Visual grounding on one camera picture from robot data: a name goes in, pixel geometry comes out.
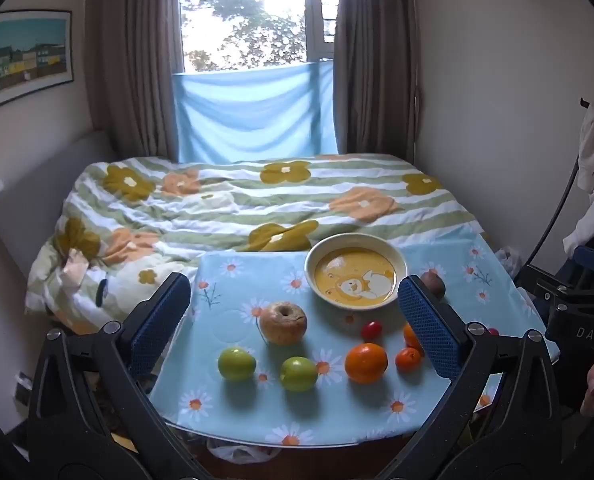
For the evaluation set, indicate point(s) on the green apple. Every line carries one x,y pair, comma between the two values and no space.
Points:
237,364
298,374

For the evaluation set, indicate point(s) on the white plastic bag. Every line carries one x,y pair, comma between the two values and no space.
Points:
242,452

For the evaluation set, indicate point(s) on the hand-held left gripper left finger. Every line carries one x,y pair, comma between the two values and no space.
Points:
159,325

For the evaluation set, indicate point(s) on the cream bowl with bear print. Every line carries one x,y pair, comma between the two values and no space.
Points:
327,260

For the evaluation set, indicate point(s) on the striped floral blanket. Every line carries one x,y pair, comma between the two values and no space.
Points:
217,200

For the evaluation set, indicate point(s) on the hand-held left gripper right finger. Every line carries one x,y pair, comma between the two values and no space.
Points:
427,330

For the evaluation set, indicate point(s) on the blue daisy tablecloth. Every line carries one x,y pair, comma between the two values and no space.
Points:
257,410

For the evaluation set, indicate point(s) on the framed house picture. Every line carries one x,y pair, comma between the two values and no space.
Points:
27,57

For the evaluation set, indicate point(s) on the brown round fruit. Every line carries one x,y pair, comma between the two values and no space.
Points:
434,285

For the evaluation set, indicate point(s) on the orange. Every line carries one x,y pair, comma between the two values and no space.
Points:
366,363
409,337

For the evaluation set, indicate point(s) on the small tangerine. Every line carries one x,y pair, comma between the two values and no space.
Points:
408,360

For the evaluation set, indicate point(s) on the grey-brown curtain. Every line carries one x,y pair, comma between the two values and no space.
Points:
137,60
377,60

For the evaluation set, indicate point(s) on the window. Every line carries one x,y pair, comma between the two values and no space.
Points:
242,15

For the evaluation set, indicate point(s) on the crumpled beige paper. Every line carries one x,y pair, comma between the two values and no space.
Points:
74,267

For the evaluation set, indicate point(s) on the clear plastic bag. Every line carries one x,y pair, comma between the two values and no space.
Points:
509,260

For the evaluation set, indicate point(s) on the light blue window cloth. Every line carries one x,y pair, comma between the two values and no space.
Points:
252,115

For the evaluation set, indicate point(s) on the wrinkled brown-red apple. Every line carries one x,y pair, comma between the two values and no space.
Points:
282,325

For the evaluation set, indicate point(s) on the grey bed headboard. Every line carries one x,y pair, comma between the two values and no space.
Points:
42,185

